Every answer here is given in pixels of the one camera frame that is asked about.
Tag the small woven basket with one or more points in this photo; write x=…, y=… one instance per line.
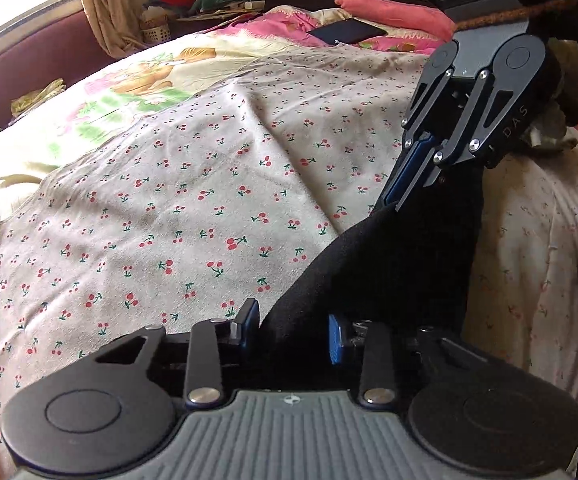
x=155, y=31

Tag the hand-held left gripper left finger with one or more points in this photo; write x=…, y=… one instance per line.
x=252, y=327

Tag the yellow cloth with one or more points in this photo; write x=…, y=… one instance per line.
x=39, y=97

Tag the cherry print bed sheet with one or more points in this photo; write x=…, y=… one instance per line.
x=169, y=200

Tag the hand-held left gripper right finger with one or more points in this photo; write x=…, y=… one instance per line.
x=336, y=341

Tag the black pants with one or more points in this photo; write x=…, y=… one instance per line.
x=394, y=280

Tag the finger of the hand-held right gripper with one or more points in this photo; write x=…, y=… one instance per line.
x=409, y=165
x=479, y=120

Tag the black tablet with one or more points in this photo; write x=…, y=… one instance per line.
x=349, y=31

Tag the pink pillow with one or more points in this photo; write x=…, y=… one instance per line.
x=399, y=12

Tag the brown fuzzy cloth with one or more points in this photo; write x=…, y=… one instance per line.
x=564, y=120

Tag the beige curtain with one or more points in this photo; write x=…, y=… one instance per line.
x=114, y=5

